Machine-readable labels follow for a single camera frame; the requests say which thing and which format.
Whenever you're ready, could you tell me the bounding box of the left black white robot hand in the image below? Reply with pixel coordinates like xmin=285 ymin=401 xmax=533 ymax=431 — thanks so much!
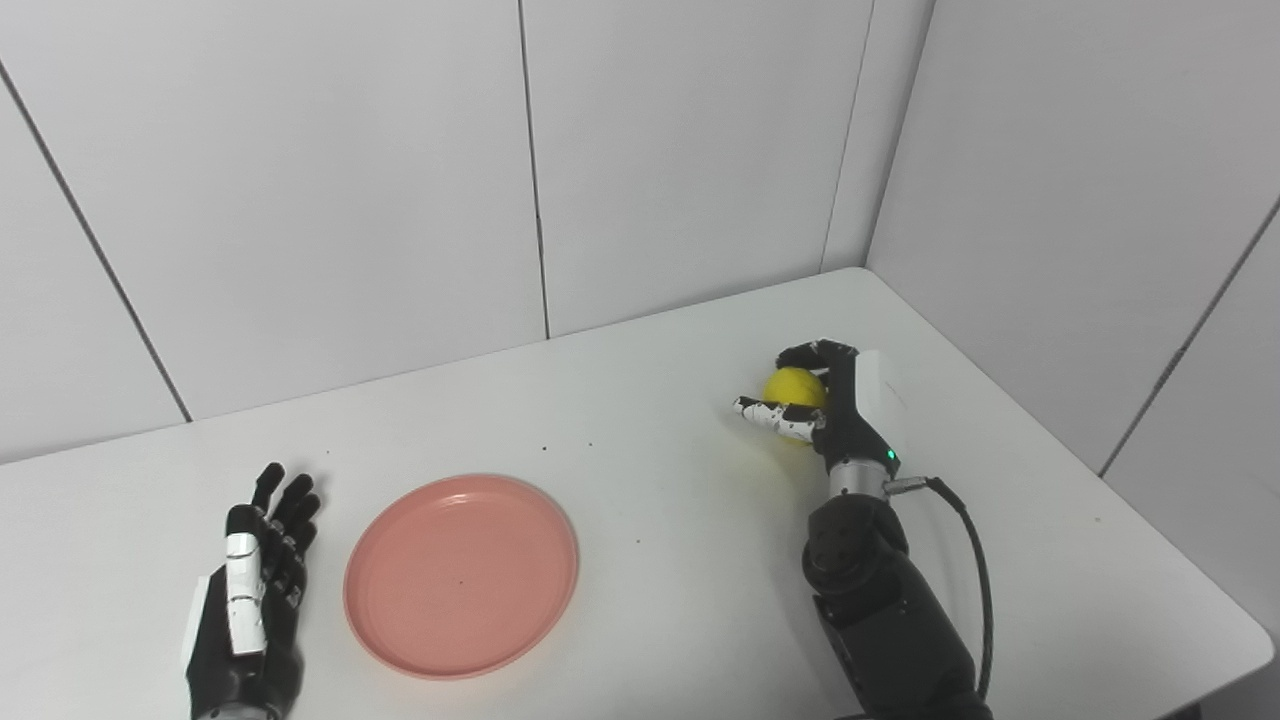
xmin=181 ymin=462 xmax=323 ymax=720

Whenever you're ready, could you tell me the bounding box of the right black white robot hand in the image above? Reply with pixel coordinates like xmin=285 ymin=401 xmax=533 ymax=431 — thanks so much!
xmin=732 ymin=339 xmax=911 ymax=474

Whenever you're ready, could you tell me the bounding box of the yellow lemon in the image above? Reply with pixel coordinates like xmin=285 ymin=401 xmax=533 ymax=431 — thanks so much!
xmin=763 ymin=366 xmax=829 ymax=443

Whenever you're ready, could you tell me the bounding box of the pink round plate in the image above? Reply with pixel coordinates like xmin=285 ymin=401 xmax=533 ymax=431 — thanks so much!
xmin=343 ymin=474 xmax=581 ymax=682

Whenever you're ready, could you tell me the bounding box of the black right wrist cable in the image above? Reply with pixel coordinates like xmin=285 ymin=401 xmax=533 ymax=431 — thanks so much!
xmin=884 ymin=476 xmax=996 ymax=701

